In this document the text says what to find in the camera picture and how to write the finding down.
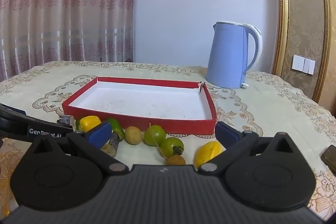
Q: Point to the beige embroidered tablecloth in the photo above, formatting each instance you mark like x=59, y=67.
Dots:
x=275, y=113

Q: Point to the white wall switch panel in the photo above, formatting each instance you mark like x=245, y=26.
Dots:
x=303, y=64

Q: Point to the pink patterned curtain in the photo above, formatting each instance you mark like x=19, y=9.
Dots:
x=65, y=16

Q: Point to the short green cucumber piece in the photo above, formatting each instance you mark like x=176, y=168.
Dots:
x=78, y=123

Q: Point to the tapered green cucumber piece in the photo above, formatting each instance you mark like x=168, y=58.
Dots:
x=117, y=128

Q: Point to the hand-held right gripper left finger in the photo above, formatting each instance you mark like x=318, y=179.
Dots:
x=98, y=133

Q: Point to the green tomato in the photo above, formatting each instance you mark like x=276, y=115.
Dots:
x=170, y=145
x=155, y=135

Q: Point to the red cardboard tray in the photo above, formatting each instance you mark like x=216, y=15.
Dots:
x=147, y=103

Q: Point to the dark eggplant piece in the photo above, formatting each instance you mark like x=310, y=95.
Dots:
x=65, y=120
x=114, y=144

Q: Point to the blue electric kettle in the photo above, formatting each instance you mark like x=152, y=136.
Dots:
x=225, y=56

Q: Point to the gold wall moulding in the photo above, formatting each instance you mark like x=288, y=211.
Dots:
x=281, y=3
x=325, y=16

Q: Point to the yellow star fruit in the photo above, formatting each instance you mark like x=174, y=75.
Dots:
x=208, y=151
x=90, y=122

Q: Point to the dark flat rectangular object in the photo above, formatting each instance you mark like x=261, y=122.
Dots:
x=330, y=159

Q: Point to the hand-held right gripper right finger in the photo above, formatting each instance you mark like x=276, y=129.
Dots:
x=225, y=132

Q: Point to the brown kiwi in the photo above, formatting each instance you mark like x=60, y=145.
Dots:
x=176, y=160
x=133, y=135

